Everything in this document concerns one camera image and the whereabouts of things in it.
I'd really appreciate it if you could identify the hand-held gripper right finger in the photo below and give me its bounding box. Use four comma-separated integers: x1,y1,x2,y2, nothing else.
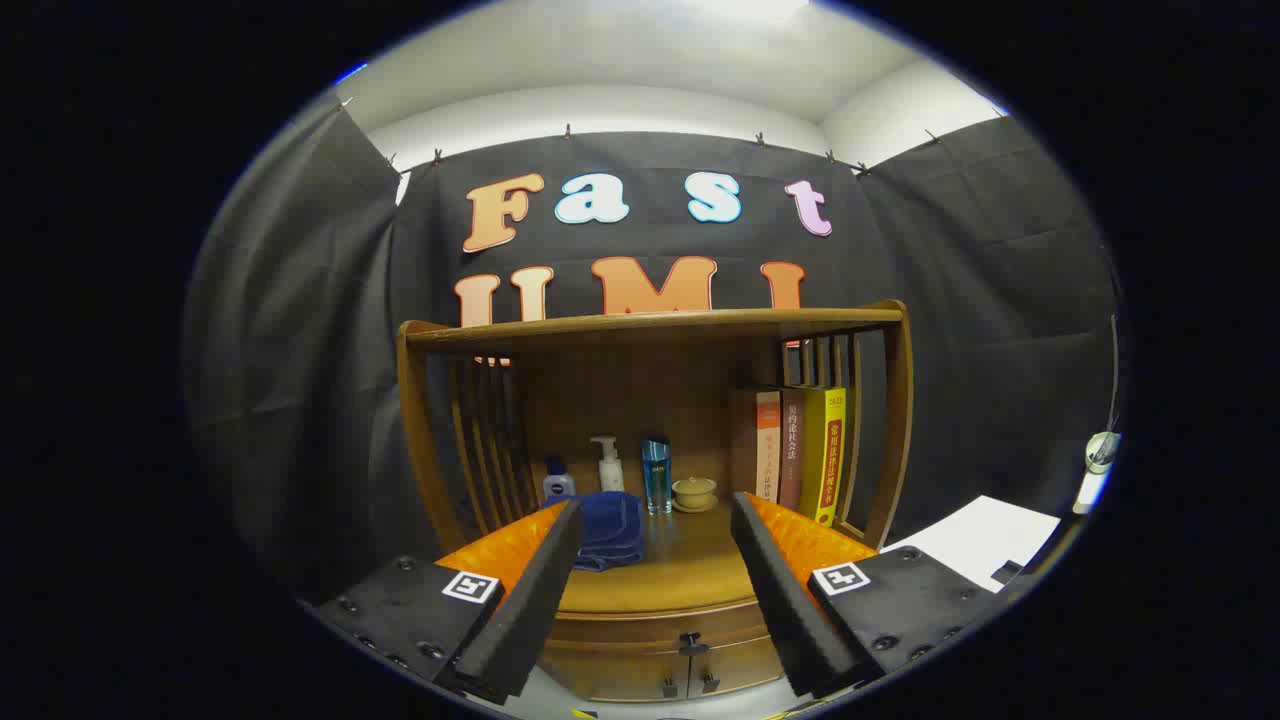
730,490,1001,701

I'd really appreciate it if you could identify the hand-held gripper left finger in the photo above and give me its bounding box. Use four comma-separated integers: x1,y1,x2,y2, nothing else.
315,497,586,706

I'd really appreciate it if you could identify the wooden drawer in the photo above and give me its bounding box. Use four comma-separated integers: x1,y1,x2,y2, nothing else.
546,598,779,658

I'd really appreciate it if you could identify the wooden cabinet door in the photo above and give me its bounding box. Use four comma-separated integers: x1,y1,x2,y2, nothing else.
687,645,786,699
540,652,690,703

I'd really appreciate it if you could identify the wooden countertop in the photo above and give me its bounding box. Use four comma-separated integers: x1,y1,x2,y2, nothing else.
555,495,881,616

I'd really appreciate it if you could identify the wooden cabinet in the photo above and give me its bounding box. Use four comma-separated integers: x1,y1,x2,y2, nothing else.
396,300,914,703

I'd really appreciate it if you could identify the blue folded towel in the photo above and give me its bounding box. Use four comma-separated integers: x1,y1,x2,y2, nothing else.
545,490,646,573

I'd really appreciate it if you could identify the yellow book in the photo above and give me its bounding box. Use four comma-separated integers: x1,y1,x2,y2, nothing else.
797,385,848,528

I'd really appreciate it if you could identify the brown book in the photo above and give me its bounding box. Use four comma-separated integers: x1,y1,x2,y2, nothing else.
778,388,807,513

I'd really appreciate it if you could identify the beige book orange label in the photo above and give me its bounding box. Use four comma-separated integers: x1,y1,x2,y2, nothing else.
730,388,783,504

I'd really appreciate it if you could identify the white pump bottle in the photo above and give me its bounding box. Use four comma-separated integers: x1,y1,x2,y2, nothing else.
589,435,626,493

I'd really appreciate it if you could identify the blue glass bottle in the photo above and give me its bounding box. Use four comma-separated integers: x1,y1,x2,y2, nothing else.
641,436,673,517

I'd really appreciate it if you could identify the white table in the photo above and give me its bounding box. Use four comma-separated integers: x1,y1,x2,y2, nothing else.
880,495,1061,593

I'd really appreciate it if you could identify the white plastic device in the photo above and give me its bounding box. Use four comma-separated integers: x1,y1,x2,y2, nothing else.
1072,430,1123,516

